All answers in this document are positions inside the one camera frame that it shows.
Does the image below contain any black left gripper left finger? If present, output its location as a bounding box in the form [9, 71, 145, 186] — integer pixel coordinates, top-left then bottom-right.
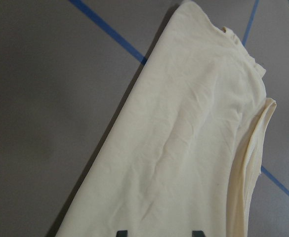
[116, 230, 128, 237]

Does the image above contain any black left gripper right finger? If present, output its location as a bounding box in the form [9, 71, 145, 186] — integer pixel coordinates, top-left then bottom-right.
[192, 230, 206, 237]

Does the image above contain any cream long-sleeve printed shirt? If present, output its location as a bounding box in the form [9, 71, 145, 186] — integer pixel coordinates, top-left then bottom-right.
[57, 0, 276, 237]

